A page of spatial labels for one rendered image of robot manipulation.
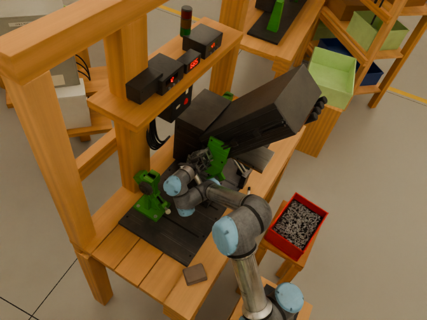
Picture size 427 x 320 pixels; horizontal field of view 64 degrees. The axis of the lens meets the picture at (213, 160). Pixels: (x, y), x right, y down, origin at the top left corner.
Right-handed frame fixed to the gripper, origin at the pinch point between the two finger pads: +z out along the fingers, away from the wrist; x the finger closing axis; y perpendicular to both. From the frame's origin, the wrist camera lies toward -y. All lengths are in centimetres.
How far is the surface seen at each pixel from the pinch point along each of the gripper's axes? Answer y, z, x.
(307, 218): 25, 27, -60
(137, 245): -35, -36, -25
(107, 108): -4, -39, 39
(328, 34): 0, 352, 11
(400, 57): 74, 279, -36
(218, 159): 3.9, 2.5, -5.2
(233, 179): -7.4, 23.9, -25.9
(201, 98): -6.3, 27.5, 23.8
